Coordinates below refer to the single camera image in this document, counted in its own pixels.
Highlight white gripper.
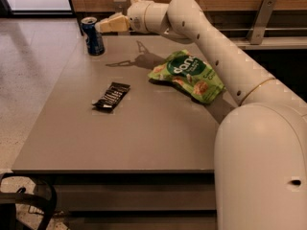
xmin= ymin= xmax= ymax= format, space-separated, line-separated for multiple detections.
xmin=95 ymin=0 xmax=153 ymax=34

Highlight blue pepsi can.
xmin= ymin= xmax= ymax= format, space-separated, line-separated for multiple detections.
xmin=81 ymin=17 xmax=105 ymax=56

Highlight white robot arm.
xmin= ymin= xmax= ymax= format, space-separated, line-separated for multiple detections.
xmin=96 ymin=0 xmax=307 ymax=230

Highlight black candy bar wrapper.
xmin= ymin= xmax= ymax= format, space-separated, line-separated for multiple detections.
xmin=93 ymin=82 xmax=130 ymax=112

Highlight green snack bag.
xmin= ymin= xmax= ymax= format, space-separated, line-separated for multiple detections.
xmin=148 ymin=50 xmax=224 ymax=104

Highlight grey table with drawers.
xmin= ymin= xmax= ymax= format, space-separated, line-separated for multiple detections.
xmin=12 ymin=36 xmax=235 ymax=230

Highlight black chair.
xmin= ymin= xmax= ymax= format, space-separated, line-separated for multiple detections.
xmin=0 ymin=172 xmax=58 ymax=230

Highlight right metal wall bracket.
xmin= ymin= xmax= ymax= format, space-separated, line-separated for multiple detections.
xmin=247 ymin=0 xmax=277 ymax=45

